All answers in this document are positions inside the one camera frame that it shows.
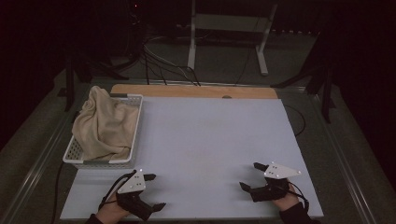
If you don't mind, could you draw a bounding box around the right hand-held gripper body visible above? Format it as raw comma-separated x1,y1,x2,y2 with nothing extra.
249,161,303,203

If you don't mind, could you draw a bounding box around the white table cover board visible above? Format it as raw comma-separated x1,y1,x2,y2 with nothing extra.
59,95,325,222

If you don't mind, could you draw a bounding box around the person's left hand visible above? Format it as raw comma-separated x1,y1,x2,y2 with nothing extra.
95,191,132,224

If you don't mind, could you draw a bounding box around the grey metal rail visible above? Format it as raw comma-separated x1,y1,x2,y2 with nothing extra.
0,82,94,224
92,77,307,91
311,91,379,224

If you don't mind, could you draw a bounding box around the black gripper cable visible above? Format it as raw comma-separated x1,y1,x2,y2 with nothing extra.
97,169,138,213
287,181,311,215

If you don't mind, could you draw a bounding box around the person's right hand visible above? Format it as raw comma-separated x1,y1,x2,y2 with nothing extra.
272,181,301,213

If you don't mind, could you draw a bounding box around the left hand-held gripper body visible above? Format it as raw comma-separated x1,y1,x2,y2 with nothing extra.
116,169,156,221

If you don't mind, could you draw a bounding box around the white plastic basket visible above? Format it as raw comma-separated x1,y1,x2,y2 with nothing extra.
62,92,145,170

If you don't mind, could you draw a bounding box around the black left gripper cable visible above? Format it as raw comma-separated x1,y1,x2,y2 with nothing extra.
97,169,138,213

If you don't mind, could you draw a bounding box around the white metal stand frame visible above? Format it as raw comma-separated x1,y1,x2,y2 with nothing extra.
186,0,279,77

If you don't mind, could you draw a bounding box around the black stand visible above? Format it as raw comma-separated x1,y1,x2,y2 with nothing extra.
270,29,338,124

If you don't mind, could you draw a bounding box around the bundle of floor cables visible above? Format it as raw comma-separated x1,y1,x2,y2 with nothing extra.
140,35,202,87

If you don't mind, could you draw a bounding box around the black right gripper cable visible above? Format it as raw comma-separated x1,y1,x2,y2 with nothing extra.
287,181,311,215

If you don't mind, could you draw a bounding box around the beige cloth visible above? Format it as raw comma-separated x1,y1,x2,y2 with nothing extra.
71,85,140,161

